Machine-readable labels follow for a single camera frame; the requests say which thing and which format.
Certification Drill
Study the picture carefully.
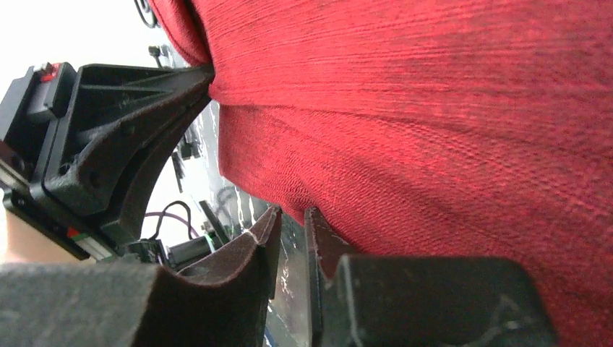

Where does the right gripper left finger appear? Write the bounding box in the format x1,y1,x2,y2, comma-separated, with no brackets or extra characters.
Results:
1,207,282,346

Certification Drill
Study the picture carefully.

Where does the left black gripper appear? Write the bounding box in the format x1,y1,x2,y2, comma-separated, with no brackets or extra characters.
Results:
1,62,215,261

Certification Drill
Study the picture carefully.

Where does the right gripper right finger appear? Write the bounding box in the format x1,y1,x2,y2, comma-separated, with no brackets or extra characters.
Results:
304,207,559,346

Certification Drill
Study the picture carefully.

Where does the red cloth napkin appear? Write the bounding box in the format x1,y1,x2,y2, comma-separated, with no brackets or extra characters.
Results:
150,1,612,346

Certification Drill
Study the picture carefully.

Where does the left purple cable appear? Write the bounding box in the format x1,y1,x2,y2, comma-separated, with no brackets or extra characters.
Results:
143,211,200,239

